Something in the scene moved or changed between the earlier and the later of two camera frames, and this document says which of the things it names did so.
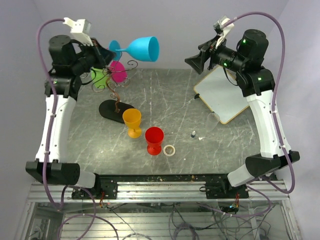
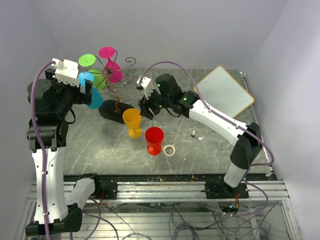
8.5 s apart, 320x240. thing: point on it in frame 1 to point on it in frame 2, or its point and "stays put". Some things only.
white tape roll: [165, 152] stays put
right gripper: [206, 50] to [144, 105]
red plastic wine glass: [154, 136] stays put
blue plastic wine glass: [146, 48] to [97, 96]
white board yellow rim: [221, 96] stays put
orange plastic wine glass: [132, 117] stays put
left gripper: [104, 56] to [85, 98]
